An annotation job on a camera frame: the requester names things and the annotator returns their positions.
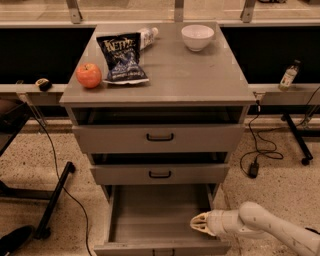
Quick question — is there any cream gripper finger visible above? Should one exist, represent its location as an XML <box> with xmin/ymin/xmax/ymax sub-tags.
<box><xmin>190</xmin><ymin>213</ymin><xmax>208</xmax><ymax>225</ymax></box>
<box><xmin>191</xmin><ymin>223</ymin><xmax>209</xmax><ymax>234</ymax></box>

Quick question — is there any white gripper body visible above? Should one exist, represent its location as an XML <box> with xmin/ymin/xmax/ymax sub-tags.
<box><xmin>206</xmin><ymin>210</ymin><xmax>241</xmax><ymax>236</ymax></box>

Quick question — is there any grey bottom drawer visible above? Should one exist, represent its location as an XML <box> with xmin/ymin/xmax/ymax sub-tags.
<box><xmin>94</xmin><ymin>184</ymin><xmax>230</xmax><ymax>256</ymax></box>

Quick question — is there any grey drawer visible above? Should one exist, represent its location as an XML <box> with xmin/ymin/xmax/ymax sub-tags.
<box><xmin>91</xmin><ymin>164</ymin><xmax>229</xmax><ymax>185</ymax></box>
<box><xmin>94</xmin><ymin>184</ymin><xmax>230</xmax><ymax>256</ymax></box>
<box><xmin>73</xmin><ymin>124</ymin><xmax>244</xmax><ymax>153</ymax></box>

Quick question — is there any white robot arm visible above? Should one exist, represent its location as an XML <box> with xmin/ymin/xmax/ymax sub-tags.
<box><xmin>190</xmin><ymin>202</ymin><xmax>320</xmax><ymax>256</ymax></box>

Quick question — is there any grey middle drawer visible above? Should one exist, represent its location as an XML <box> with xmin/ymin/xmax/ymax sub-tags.
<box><xmin>91</xmin><ymin>164</ymin><xmax>229</xmax><ymax>185</ymax></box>

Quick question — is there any grey top drawer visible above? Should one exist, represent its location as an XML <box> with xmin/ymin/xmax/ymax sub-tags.
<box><xmin>73</xmin><ymin>124</ymin><xmax>244</xmax><ymax>153</ymax></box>

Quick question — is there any grey drawer cabinet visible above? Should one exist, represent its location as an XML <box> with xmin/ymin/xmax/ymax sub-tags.
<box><xmin>60</xmin><ymin>23</ymin><xmax>254</xmax><ymax>199</ymax></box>

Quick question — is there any black stand leg right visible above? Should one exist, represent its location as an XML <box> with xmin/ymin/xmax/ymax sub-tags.
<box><xmin>280</xmin><ymin>85</ymin><xmax>320</xmax><ymax>167</ymax></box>

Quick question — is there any small glass bottle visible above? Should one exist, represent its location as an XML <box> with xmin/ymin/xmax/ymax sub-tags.
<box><xmin>278</xmin><ymin>60</ymin><xmax>301</xmax><ymax>91</ymax></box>

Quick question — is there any red apple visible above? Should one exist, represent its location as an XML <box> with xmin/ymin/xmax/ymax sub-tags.
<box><xmin>76</xmin><ymin>63</ymin><xmax>102</xmax><ymax>89</ymax></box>

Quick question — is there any white ceramic bowl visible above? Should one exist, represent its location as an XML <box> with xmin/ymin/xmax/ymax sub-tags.
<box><xmin>181</xmin><ymin>24</ymin><xmax>214</xmax><ymax>52</ymax></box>

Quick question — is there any black kettle chips bag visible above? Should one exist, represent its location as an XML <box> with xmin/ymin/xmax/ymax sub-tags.
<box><xmin>96</xmin><ymin>32</ymin><xmax>149</xmax><ymax>85</ymax></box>

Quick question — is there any black shoe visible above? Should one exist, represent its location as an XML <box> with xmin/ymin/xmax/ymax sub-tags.
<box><xmin>0</xmin><ymin>225</ymin><xmax>34</xmax><ymax>256</ymax></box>

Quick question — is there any clear plastic water bottle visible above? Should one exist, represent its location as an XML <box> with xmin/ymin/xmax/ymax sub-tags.
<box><xmin>139</xmin><ymin>27</ymin><xmax>159</xmax><ymax>50</ymax></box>

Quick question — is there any black yellow tape measure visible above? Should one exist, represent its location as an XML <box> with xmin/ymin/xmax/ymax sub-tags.
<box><xmin>35</xmin><ymin>78</ymin><xmax>52</xmax><ymax>92</ymax></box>

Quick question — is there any black power adapter cable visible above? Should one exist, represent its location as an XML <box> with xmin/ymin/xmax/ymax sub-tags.
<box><xmin>239</xmin><ymin>99</ymin><xmax>285</xmax><ymax>179</ymax></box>

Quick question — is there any black floor cable left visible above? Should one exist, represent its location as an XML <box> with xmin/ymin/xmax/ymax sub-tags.
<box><xmin>31</xmin><ymin>114</ymin><xmax>93</xmax><ymax>256</ymax></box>

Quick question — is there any black cart frame left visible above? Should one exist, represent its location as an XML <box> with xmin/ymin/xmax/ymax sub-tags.
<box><xmin>0</xmin><ymin>99</ymin><xmax>75</xmax><ymax>239</ymax></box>

